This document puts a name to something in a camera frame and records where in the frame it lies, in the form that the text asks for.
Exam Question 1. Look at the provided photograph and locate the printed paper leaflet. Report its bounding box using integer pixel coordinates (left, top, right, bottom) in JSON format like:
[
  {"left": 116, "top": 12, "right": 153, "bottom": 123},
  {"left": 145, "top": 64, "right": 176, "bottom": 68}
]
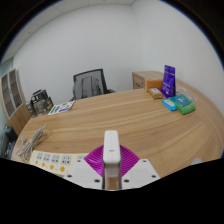
[{"left": 47, "top": 100, "right": 76, "bottom": 116}]

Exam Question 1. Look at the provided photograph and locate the purple retail package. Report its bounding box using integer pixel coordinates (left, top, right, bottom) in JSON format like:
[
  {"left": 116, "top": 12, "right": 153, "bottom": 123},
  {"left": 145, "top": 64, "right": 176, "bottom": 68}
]
[{"left": 160, "top": 64, "right": 177, "bottom": 99}]

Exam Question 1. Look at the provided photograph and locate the brown cardboard box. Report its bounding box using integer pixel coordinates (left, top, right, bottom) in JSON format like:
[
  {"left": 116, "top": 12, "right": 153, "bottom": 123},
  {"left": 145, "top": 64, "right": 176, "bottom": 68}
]
[{"left": 25, "top": 99, "right": 35, "bottom": 118}]

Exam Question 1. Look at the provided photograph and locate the orange box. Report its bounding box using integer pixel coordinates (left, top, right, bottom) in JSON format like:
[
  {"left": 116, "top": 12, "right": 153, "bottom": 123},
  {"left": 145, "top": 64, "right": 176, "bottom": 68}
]
[{"left": 145, "top": 79, "right": 164, "bottom": 92}]

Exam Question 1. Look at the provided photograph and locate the clear plastic container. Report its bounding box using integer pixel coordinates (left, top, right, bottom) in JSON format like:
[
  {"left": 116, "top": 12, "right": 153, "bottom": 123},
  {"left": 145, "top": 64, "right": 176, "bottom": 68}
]
[{"left": 174, "top": 86, "right": 198, "bottom": 103}]

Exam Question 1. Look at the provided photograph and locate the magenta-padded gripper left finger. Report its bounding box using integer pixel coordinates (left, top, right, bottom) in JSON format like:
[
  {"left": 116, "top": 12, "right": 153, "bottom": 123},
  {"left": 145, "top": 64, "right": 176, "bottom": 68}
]
[{"left": 63, "top": 144, "right": 105, "bottom": 190}]

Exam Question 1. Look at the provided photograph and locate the black mesh office chair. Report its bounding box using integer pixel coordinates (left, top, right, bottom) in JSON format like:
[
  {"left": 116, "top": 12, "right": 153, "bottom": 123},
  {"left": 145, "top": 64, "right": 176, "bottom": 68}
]
[{"left": 70, "top": 68, "right": 116, "bottom": 101}]

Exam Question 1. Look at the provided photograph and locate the cream power strip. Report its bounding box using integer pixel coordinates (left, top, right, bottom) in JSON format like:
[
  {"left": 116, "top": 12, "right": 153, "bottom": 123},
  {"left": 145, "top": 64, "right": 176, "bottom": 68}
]
[{"left": 29, "top": 149, "right": 90, "bottom": 176}]

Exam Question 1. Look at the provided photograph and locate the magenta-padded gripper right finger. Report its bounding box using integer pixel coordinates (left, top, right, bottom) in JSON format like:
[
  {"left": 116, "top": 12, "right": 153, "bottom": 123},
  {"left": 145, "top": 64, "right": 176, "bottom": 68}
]
[{"left": 118, "top": 144, "right": 161, "bottom": 190}]

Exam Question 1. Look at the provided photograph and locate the black leather chair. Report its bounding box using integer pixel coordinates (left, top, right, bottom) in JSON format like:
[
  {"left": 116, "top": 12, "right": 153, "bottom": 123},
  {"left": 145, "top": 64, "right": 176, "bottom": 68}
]
[{"left": 0, "top": 124, "right": 18, "bottom": 159}]

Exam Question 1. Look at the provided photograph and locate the wooden shelf cabinet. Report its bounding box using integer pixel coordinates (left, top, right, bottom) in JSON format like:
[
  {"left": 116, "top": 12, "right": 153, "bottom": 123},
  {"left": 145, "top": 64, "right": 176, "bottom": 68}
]
[{"left": 0, "top": 68, "right": 32, "bottom": 136}]

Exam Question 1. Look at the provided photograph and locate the low wooden side cabinet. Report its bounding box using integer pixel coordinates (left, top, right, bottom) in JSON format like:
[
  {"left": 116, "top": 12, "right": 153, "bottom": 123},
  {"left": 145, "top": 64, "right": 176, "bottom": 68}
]
[{"left": 131, "top": 70, "right": 166, "bottom": 90}]

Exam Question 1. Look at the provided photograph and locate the small tan box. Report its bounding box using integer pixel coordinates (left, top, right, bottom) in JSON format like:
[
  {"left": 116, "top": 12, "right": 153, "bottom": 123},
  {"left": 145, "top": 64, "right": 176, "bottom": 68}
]
[{"left": 147, "top": 87, "right": 165, "bottom": 100}]

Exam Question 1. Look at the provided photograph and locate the white charger block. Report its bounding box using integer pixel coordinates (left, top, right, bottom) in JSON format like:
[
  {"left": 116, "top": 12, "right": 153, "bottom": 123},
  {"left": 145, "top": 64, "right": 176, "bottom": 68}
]
[{"left": 102, "top": 129, "right": 120, "bottom": 191}]

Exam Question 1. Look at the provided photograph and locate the small blue box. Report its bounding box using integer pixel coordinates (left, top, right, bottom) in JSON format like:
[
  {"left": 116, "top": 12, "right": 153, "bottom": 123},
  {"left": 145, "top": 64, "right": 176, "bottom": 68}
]
[{"left": 161, "top": 98, "right": 178, "bottom": 112}]

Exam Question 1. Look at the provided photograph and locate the white power cable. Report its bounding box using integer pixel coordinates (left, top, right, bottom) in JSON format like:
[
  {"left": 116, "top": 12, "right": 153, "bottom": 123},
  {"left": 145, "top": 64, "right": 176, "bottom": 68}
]
[{"left": 14, "top": 123, "right": 49, "bottom": 163}]

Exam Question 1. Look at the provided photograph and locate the green box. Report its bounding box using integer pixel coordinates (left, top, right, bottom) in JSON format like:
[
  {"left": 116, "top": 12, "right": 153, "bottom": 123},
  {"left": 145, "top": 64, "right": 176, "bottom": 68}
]
[{"left": 168, "top": 93, "right": 197, "bottom": 116}]

